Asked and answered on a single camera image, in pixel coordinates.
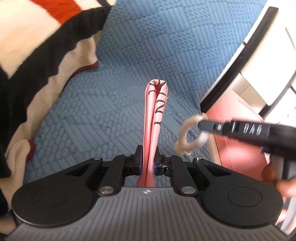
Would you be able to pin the blue textured bedspread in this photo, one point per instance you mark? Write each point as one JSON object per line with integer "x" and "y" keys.
{"x": 100, "y": 112}

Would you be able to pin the pink printed cloth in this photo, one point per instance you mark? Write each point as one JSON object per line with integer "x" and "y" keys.
{"x": 155, "y": 98}

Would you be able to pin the white cabinet box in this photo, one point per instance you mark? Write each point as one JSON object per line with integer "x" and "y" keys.
{"x": 267, "y": 81}

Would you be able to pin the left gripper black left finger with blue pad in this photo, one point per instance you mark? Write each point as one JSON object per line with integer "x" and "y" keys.
{"x": 108, "y": 177}

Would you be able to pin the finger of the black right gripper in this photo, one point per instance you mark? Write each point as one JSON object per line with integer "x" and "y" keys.
{"x": 223, "y": 129}

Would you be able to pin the salmon pink mat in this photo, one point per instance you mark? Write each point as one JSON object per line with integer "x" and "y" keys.
{"x": 238, "y": 150}

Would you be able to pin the cream red black blanket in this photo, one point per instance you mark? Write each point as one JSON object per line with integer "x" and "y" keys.
{"x": 43, "y": 45}

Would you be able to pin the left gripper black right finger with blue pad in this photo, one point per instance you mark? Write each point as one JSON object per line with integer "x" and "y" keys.
{"x": 197, "y": 177}

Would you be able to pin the black and white bed frame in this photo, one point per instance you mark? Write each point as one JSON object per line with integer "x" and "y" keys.
{"x": 240, "y": 61}

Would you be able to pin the person's right hand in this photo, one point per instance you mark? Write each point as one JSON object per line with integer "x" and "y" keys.
{"x": 287, "y": 188}

